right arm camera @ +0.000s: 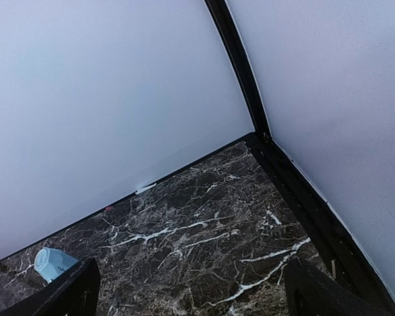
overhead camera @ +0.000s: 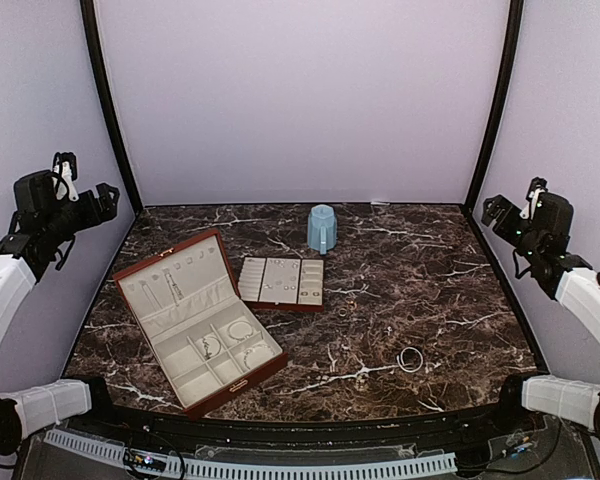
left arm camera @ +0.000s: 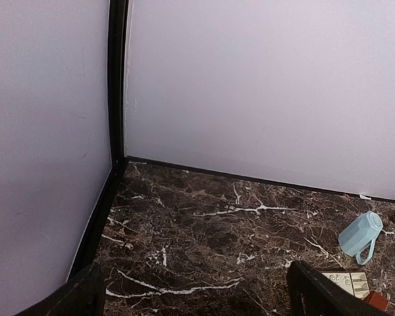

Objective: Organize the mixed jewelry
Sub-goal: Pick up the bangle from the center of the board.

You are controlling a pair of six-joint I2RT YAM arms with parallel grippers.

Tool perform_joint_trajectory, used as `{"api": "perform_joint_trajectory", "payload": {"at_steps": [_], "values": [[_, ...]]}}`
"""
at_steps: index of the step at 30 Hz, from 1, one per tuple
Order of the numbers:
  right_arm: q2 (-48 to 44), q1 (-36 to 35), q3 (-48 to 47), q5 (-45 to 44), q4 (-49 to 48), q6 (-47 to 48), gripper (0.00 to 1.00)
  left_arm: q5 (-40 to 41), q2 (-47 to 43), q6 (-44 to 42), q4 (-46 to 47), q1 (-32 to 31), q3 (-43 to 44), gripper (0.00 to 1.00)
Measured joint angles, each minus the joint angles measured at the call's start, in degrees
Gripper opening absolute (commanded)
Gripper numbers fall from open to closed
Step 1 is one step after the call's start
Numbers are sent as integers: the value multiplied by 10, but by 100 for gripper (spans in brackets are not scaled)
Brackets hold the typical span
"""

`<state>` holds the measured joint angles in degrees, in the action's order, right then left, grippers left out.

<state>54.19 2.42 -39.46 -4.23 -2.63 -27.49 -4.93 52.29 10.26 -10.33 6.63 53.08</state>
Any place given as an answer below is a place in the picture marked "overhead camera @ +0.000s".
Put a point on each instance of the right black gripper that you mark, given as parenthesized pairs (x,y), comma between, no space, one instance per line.
(501,204)

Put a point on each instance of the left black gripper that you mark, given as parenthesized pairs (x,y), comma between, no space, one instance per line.
(108,208)

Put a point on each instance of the brown jewelry box cream lining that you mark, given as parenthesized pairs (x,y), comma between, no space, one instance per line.
(186,301)

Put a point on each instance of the brown jewelry tray cream lining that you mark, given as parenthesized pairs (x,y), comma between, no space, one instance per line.
(292,284)

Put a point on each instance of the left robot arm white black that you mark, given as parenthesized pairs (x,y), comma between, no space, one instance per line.
(47,216)

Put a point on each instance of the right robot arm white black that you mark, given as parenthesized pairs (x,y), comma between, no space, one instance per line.
(540,233)

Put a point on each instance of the light blue upside-down mug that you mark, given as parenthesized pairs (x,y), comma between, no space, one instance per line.
(322,228)

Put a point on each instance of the small circuit board with leds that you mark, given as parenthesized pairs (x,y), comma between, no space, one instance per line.
(143,462)

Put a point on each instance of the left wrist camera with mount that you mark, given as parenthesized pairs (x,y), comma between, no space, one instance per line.
(65,173)

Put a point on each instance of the black left corner post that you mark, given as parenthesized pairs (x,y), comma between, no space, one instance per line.
(106,101)

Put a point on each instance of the black corner post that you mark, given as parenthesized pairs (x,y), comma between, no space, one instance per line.
(106,101)
(501,89)

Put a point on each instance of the black right corner post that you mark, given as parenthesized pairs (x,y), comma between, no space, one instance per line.
(501,89)

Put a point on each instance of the black front table rail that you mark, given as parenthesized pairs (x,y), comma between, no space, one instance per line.
(465,429)

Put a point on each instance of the white slotted cable duct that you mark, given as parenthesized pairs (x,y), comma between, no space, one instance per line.
(111,453)

